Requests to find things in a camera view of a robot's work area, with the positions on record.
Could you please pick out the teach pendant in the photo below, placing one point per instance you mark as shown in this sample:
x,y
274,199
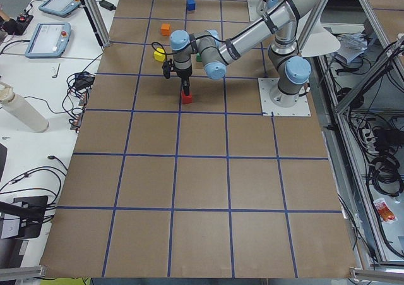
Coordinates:
x,y
62,8
49,40

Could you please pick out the red wooden block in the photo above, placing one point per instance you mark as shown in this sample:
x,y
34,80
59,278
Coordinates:
x,y
186,99

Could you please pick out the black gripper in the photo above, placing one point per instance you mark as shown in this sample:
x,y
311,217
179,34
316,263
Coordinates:
x,y
184,73

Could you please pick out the blue wooden block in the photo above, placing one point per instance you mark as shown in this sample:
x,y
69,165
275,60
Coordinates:
x,y
191,5

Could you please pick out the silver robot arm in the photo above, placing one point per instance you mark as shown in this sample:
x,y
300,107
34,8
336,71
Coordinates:
x,y
217,54

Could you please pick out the far teach pendant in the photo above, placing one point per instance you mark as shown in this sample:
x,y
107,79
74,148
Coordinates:
x,y
62,8

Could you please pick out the aluminium frame post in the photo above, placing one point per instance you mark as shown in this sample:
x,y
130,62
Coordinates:
x,y
96,22

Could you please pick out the black power adapter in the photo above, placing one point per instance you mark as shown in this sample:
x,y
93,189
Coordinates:
x,y
107,5

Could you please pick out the orange wooden block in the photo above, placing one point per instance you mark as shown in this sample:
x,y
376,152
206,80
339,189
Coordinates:
x,y
165,29

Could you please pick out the allen key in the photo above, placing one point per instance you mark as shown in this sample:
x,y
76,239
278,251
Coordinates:
x,y
56,71

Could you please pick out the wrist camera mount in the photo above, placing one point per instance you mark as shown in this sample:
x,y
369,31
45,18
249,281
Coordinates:
x,y
167,68

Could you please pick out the green wooden block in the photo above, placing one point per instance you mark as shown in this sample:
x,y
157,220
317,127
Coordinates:
x,y
198,57

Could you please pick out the near teach pendant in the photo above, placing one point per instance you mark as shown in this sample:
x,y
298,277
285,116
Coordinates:
x,y
49,40

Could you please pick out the white chair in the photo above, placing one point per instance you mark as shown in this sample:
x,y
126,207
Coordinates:
x,y
319,41

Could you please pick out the red snack packet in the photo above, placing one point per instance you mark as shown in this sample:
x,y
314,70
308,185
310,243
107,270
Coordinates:
x,y
384,211

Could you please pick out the yellow wooden block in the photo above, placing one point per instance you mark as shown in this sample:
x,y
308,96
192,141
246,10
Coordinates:
x,y
159,54

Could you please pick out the white bottle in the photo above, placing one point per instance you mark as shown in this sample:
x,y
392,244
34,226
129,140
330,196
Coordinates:
x,y
22,110

